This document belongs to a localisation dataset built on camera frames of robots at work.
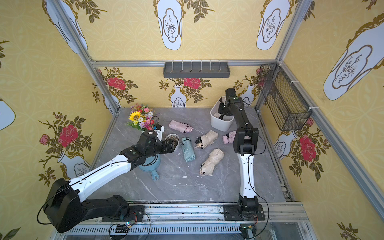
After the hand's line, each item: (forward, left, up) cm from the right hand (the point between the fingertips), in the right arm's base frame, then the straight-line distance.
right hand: (228, 109), depth 106 cm
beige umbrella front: (-34, +10, -6) cm, 36 cm away
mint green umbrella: (-30, +26, -6) cm, 41 cm away
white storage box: (-10, +8, -4) cm, 13 cm away
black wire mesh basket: (-19, -24, +23) cm, 38 cm away
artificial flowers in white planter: (-18, +55, +9) cm, 58 cm away
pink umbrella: (-20, 0, -5) cm, 21 cm away
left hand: (-32, +37, +6) cm, 49 cm away
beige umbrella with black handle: (-21, +14, -6) cm, 26 cm away
